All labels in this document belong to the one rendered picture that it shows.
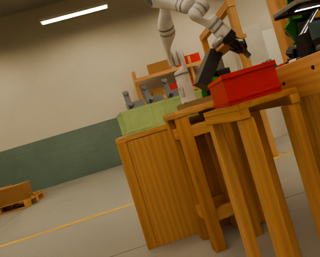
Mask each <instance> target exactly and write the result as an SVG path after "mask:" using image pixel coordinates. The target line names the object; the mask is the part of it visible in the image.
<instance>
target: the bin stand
mask: <svg viewBox="0 0 320 257"><path fill-rule="evenodd" d="M297 92H298V90H297V87H292V88H288V89H285V90H282V91H279V92H276V93H273V94H269V95H266V96H263V97H259V98H256V99H253V100H249V101H246V102H243V103H240V104H237V105H233V106H229V107H225V108H220V109H215V110H212V111H209V112H206V113H203V115H204V118H205V122H206V125H208V127H209V130H210V133H211V137H212V140H213V143H214V146H215V149H216V153H217V156H218V160H219V163H220V166H221V170H222V174H223V177H224V180H225V184H226V187H227V190H228V194H229V197H230V201H231V204H232V207H233V211H234V214H235V217H236V221H237V224H238V228H239V231H240V234H241V237H242V241H243V244H244V248H245V251H246V254H247V257H261V254H260V250H259V247H258V244H257V240H256V237H255V233H254V229H253V226H252V223H251V219H250V216H249V213H248V209H247V206H246V202H245V199H244V196H243V192H242V189H241V185H240V183H239V179H238V176H237V172H236V169H235V165H234V162H233V159H232V155H231V152H230V148H229V145H228V142H227V138H226V135H225V132H224V128H223V125H222V123H226V122H233V121H237V125H238V128H239V132H240V134H241V138H242V141H243V145H244V148H245V151H246V155H247V158H248V162H249V165H250V168H251V172H252V175H253V179H254V183H255V186H256V189H257V193H258V196H259V200H260V203H261V206H262V210H263V213H264V217H265V220H266V223H267V226H268V229H269V233H270V236H271V240H272V244H273V247H274V250H275V254H276V257H302V254H301V251H300V247H299V244H298V241H297V237H296V233H295V230H294V226H293V224H292V220H291V217H290V213H289V210H288V207H287V203H286V200H285V196H284V193H283V189H282V186H281V183H280V179H279V175H278V172H277V168H276V165H275V162H274V158H273V155H272V151H271V148H270V145H269V141H268V138H267V135H266V132H265V128H264V125H263V121H262V117H261V114H260V111H259V110H264V109H270V108H275V107H280V106H282V107H281V110H282V113H283V117H284V120H285V124H286V127H287V130H288V134H289V137H290V141H291V144H292V148H293V150H294V154H295V157H296V161H297V165H298V168H299V172H300V175H301V178H302V182H303V185H304V189H305V192H306V196H307V199H308V202H309V206H310V209H311V213H312V216H313V220H314V224H315V227H316V230H317V234H318V237H319V241H320V174H319V171H318V168H317V164H316V161H315V157H314V154H313V150H312V147H311V143H310V140H309V136H308V133H307V130H306V126H305V122H304V119H303V115H302V112H301V108H300V105H299V103H298V102H300V97H299V94H298V93H297Z"/></svg>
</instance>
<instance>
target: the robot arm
mask: <svg viewBox="0 0 320 257"><path fill-rule="evenodd" d="M145 2H146V3H147V5H148V6H150V7H152V8H159V17H158V23H157V27H158V31H159V34H160V37H161V40H162V43H163V46H164V49H165V54H166V58H167V62H168V64H169V66H170V67H174V66H177V65H181V67H180V69H179V70H177V71H176V72H175V73H174V76H175V80H176V83H177V87H178V90H177V91H178V94H179V97H180V101H181V104H184V103H185V102H189V101H193V100H196V99H197V98H196V95H195V91H194V88H193V85H192V81H191V78H190V75H189V71H188V68H187V66H186V62H185V58H184V54H183V51H182V50H181V49H178V50H175V51H172V52H171V45H172V43H173V40H174V37H175V28H174V24H173V21H172V17H171V13H170V10H174V11H177V12H180V13H183V14H188V15H189V18H190V19H191V20H192V21H194V22H196V23H198V24H200V25H202V26H204V27H206V28H207V29H208V30H210V31H211V32H212V33H213V34H214V35H215V37H216V38H217V39H216V40H215V41H214V42H213V43H212V44H211V46H212V47H213V48H214V47H216V46H217V45H219V44H220V43H221V42H222V43H223V44H224V45H227V44H228V46H229V47H230V49H229V50H230V51H232V52H235V53H237V54H240V53H241V54H243V55H244V56H245V57H247V58H250V57H251V56H252V55H251V54H250V53H249V52H248V51H247V44H246V41H245V39H244V38H243V39H239V37H237V36H236V32H235V31H234V30H233V29H232V28H231V27H229V26H228V25H227V24H226V23H224V22H223V21H222V20H221V19H219V18H218V17H217V16H216V15H214V14H213V15H212V16H210V17H209V18H204V17H203V16H204V15H205V14H206V13H207V11H208V10H209V3H208V1H206V0H145Z"/></svg>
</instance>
